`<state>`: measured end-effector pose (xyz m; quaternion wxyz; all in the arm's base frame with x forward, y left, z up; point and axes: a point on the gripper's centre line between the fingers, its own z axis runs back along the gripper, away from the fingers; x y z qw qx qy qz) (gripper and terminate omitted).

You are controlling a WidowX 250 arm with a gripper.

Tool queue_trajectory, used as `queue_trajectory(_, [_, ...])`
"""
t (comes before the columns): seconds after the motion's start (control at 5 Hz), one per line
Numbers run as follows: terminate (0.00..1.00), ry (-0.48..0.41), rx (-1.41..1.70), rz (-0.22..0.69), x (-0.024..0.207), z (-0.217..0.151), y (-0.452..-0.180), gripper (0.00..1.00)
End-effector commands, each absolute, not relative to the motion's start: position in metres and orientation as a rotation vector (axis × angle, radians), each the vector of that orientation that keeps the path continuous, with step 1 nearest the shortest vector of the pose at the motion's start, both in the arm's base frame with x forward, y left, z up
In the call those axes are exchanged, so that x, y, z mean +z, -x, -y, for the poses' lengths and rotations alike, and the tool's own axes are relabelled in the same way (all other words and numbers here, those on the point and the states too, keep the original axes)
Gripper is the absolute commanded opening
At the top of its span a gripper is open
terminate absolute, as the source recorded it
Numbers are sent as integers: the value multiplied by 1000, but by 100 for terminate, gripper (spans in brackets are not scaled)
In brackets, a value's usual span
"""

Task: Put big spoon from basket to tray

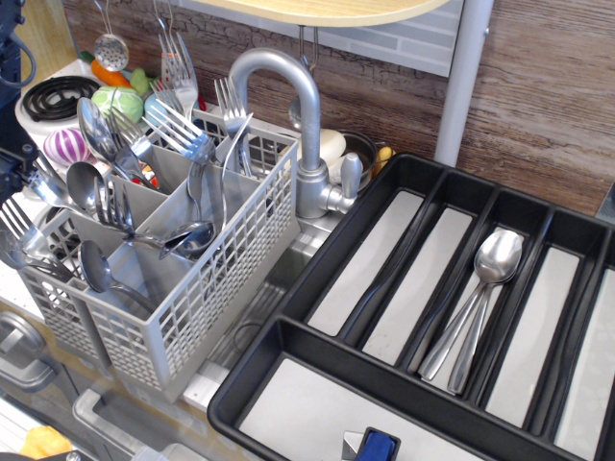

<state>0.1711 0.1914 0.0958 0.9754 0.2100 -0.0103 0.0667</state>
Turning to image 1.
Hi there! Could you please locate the upper spoon in tray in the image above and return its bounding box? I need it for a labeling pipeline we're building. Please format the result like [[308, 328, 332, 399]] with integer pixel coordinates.
[[419, 230, 523, 381]]

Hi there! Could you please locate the spoon in basket middle left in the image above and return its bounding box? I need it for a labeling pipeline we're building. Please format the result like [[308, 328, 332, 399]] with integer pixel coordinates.
[[66, 161, 106, 218]]

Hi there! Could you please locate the black cutlery tray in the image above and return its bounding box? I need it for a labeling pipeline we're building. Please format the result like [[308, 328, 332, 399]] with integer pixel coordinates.
[[208, 154, 614, 460]]

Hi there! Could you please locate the silver kitchen faucet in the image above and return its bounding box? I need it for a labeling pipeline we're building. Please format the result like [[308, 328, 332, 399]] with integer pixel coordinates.
[[229, 48, 362, 219]]

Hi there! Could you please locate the tall fork at back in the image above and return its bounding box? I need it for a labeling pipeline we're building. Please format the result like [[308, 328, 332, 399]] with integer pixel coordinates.
[[159, 30, 199, 120]]

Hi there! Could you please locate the big steel spoon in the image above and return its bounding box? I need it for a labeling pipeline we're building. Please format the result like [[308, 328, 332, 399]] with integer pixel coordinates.
[[1, 230, 73, 281]]

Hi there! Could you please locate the fork at basket back right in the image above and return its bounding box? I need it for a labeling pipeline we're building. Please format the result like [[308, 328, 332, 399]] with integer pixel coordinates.
[[214, 77, 253, 178]]

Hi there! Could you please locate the white toy in pot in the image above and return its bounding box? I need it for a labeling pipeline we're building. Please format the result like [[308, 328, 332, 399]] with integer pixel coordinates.
[[319, 129, 347, 166]]

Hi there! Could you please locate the dark fork in basket middle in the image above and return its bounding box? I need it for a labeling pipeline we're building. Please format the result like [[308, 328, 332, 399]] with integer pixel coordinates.
[[94, 178, 135, 239]]

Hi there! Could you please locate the grey metal shelf pole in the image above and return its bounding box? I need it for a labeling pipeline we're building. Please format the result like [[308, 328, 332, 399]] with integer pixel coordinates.
[[434, 0, 494, 167]]

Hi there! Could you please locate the small metal pot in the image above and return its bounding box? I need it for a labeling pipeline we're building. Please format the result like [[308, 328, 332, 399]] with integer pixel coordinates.
[[341, 130, 395, 181]]

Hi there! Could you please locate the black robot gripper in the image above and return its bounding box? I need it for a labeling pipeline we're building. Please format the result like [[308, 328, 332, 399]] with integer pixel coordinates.
[[1, 108, 38, 204]]

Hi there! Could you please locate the spoon in basket front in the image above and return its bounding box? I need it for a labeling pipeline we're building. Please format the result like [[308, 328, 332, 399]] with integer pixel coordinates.
[[79, 240, 157, 314]]

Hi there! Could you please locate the spoon at basket back left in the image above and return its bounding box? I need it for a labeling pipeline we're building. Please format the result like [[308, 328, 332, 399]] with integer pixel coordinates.
[[77, 97, 147, 184]]

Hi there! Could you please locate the fork at basket left edge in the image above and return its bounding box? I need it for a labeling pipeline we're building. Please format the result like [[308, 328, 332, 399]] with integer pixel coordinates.
[[26, 155, 87, 216]]

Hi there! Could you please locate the hanging perforated skimmer ladle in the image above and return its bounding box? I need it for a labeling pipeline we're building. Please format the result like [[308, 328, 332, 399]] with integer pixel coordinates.
[[94, 0, 130, 72]]

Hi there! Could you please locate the purple striped toy onion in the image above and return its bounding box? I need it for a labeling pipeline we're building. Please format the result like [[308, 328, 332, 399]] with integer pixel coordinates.
[[43, 128, 90, 167]]

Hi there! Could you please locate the lower spoon in tray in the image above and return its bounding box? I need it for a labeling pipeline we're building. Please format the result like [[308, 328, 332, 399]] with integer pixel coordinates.
[[447, 281, 503, 395]]

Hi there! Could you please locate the yellow toy at bottom left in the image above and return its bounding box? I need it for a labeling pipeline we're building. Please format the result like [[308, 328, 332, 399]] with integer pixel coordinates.
[[19, 425, 73, 460]]

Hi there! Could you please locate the grey plastic cutlery basket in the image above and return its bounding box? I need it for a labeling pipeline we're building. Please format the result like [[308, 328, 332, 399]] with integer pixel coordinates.
[[20, 120, 299, 401]]

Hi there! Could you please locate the spoon lying in basket centre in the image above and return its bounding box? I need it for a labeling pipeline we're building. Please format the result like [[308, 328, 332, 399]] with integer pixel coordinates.
[[124, 221, 216, 259]]

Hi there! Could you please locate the fork at basket front left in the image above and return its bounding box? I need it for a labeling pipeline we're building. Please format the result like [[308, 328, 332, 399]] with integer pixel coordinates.
[[1, 198, 78, 280]]

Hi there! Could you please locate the orange toy carrot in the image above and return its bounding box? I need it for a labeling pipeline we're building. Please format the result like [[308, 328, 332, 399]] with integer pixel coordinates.
[[90, 59, 131, 87]]

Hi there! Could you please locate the wooden shelf board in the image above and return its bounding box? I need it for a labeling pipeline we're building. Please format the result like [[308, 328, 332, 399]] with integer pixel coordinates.
[[197, 0, 446, 27]]

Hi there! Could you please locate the large fork in centre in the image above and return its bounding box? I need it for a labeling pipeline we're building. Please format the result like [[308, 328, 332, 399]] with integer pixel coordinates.
[[142, 102, 216, 221]]

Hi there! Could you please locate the green toy cabbage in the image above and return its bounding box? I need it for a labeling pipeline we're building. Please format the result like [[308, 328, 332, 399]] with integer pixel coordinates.
[[91, 86, 144, 123]]

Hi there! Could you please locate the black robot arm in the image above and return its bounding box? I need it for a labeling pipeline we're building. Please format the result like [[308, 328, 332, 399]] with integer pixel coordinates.
[[1, 0, 38, 204]]

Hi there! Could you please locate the black coil stove burner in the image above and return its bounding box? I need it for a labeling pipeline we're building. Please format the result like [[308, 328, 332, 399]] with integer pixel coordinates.
[[22, 76, 100, 122]]

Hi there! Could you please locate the blue object at tray bottom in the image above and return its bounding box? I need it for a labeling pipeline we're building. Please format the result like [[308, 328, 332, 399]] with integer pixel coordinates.
[[341, 427, 401, 461]]

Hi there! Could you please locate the spoon in tray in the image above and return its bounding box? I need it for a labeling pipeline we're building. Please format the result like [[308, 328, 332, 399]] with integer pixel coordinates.
[[447, 281, 503, 395], [419, 230, 523, 381]]

